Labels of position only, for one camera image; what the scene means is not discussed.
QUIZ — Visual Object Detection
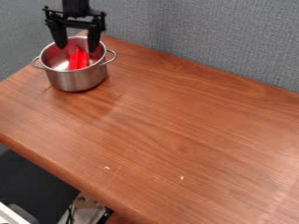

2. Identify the white table leg frame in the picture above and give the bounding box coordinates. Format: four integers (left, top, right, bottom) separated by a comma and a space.
58, 192, 114, 224

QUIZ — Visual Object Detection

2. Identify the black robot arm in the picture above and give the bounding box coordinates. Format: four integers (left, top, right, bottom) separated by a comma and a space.
42, 0, 107, 53

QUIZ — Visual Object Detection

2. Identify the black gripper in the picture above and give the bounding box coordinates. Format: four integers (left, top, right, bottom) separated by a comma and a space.
42, 6, 107, 53

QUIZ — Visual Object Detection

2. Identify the stainless steel pot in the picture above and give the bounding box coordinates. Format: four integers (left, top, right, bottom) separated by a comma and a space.
33, 36, 118, 92

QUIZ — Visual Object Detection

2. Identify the white object at corner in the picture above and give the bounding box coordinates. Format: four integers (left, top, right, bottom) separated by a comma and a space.
0, 202, 31, 224

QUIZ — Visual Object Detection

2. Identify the red block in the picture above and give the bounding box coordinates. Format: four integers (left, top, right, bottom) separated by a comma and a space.
70, 47, 90, 70

